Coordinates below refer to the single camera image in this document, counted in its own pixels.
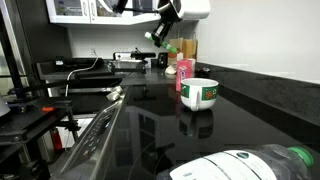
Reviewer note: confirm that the pink Sweet'N Low box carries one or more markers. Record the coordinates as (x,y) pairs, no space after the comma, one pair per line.
(184,73)

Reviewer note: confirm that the clear plastic bottle green cap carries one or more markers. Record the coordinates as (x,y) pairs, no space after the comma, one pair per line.
(243,165)

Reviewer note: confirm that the brown paper bag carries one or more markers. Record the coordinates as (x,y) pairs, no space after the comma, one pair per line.
(190,49)
(175,50)

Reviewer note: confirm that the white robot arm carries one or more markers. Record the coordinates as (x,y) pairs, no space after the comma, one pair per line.
(191,8)

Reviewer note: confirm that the stove control panel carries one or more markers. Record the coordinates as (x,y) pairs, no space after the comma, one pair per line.
(96,133)

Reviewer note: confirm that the white mug green band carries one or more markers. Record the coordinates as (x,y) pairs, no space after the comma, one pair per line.
(200,95)

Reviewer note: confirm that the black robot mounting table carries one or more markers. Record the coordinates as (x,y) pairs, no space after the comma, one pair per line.
(30,123)

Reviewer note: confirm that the small white object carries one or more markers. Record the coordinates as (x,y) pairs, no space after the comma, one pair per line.
(170,69)

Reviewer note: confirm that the black camera on stand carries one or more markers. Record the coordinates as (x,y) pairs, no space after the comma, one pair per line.
(143,55)

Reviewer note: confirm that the small black device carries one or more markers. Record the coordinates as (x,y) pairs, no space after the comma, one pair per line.
(162,60)

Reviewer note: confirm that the white wall cabinet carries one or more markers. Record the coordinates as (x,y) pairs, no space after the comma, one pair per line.
(100,11)

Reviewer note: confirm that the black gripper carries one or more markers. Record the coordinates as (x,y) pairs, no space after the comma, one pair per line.
(162,30)

